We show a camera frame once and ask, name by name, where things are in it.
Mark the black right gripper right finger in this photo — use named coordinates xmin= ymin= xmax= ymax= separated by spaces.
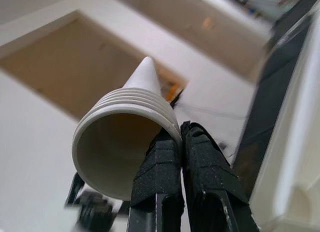
xmin=179 ymin=120 xmax=260 ymax=232

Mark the black tablecloth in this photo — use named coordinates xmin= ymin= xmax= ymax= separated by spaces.
xmin=233 ymin=0 xmax=316 ymax=200

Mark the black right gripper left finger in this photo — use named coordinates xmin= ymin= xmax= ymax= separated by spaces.
xmin=128 ymin=130 xmax=186 ymax=232

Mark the white plastic table leg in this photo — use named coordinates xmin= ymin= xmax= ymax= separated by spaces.
xmin=71 ymin=56 xmax=183 ymax=202

